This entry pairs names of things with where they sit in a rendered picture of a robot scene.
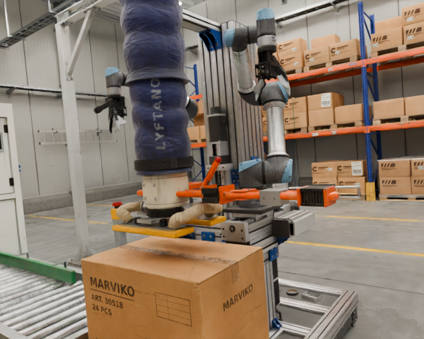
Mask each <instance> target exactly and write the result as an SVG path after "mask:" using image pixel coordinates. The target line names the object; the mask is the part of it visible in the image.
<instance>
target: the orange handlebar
mask: <svg viewBox="0 0 424 339"><path fill-rule="evenodd" d="M201 184H202V182H189V183H188V187H189V190H185V191H177V193H176V195H177V197H198V198H202V197H201V191H199V190H191V189H195V188H200V187H201ZM259 191H260V190H256V188H243V189H242V188H241V189H239V190H230V192H223V197H224V198H235V199H234V200H251V199H260V194H259ZM137 195H138V196H143V190H138V191H137ZM279 197H280V199H281V200H297V190H288V191H287V192H281V193H280V196H279ZM338 198H339V193H338V192H336V191H333V192H330V193H329V195H328V199H329V201H331V200H336V199H338Z"/></svg>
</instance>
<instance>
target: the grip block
mask: <svg viewBox="0 0 424 339"><path fill-rule="evenodd" d="M230 190H235V188H234V184H229V185H217V184H212V185H208V186H201V197H202V204H205V203H212V204H219V203H220V204H225V203H229V202H233V201H235V200H234V199H235V198H224V197H223V192H230Z"/></svg>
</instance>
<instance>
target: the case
mask: <svg viewBox="0 0 424 339"><path fill-rule="evenodd" d="M81 268H82V275H83V288H84V295H85V308H86V315H87V328H88V336H89V339H269V325H268V315H267V297H266V287H265V278H264V260H263V250H262V247H257V246H245V245H238V244H232V243H219V242H213V241H201V240H194V239H182V238H176V239H173V238H167V237H158V236H150V237H146V238H144V239H140V240H138V241H134V242H132V243H128V244H125V245H123V246H119V247H117V248H113V249H111V250H107V251H105V252H101V253H99V254H95V255H93V256H89V257H87V258H83V259H81Z"/></svg>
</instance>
